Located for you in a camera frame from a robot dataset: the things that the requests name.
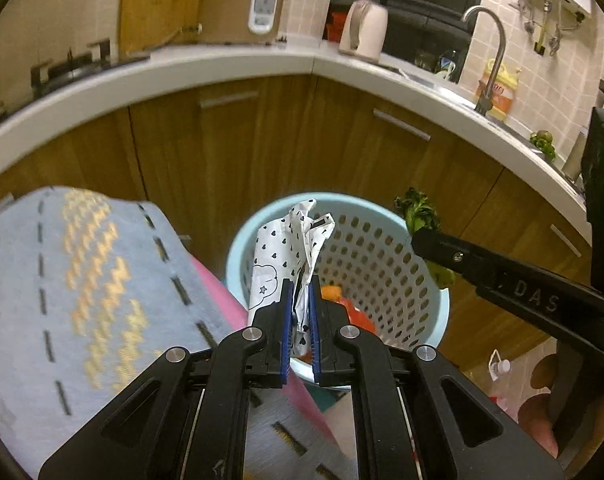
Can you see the yellow plastic bottle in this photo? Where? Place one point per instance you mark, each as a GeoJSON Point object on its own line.
{"type": "Point", "coordinates": [506, 85]}

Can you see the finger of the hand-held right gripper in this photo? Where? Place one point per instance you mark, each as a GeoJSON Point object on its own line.
{"type": "Point", "coordinates": [511, 285]}

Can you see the small white bottle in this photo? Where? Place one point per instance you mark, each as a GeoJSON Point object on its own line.
{"type": "Point", "coordinates": [499, 367]}

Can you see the grey upright board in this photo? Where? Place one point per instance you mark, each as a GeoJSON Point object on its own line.
{"type": "Point", "coordinates": [576, 157]}

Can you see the wooden cutting board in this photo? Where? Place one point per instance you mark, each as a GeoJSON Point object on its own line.
{"type": "Point", "coordinates": [157, 5]}

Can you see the orange paper cup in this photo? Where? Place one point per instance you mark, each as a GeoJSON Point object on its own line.
{"type": "Point", "coordinates": [354, 316]}

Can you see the white electric kettle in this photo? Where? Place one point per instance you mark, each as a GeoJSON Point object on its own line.
{"type": "Point", "coordinates": [366, 30]}

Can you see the light blue plastic basket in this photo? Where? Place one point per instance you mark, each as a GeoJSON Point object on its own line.
{"type": "Point", "coordinates": [381, 260]}

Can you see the white heart-print paper wrapper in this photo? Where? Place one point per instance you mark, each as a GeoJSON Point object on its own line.
{"type": "Point", "coordinates": [277, 255]}

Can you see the green vegetables by sink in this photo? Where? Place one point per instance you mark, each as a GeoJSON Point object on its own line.
{"type": "Point", "coordinates": [542, 142]}

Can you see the blue patterned cloth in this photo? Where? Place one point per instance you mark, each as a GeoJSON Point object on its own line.
{"type": "Point", "coordinates": [82, 285]}

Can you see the steel kitchen faucet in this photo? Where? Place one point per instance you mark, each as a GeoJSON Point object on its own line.
{"type": "Point", "coordinates": [496, 45]}

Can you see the black gas stove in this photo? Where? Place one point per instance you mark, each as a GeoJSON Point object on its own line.
{"type": "Point", "coordinates": [77, 70]}

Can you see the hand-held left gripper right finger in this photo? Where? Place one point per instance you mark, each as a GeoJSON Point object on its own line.
{"type": "Point", "coordinates": [316, 337]}

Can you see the person's right hand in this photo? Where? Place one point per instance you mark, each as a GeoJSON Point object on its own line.
{"type": "Point", "coordinates": [539, 410]}

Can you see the leafy green vegetable piece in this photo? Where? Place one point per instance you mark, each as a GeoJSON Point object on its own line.
{"type": "Point", "coordinates": [421, 212]}

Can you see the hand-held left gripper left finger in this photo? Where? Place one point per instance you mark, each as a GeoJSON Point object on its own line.
{"type": "Point", "coordinates": [286, 332]}

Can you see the white mug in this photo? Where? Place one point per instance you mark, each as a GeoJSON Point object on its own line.
{"type": "Point", "coordinates": [445, 70]}

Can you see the red box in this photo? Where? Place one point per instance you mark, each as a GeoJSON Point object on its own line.
{"type": "Point", "coordinates": [336, 27]}

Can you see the brown rice cooker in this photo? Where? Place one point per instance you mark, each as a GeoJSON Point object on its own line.
{"type": "Point", "coordinates": [232, 10]}

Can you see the pink cloth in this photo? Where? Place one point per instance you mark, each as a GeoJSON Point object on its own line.
{"type": "Point", "coordinates": [242, 310]}

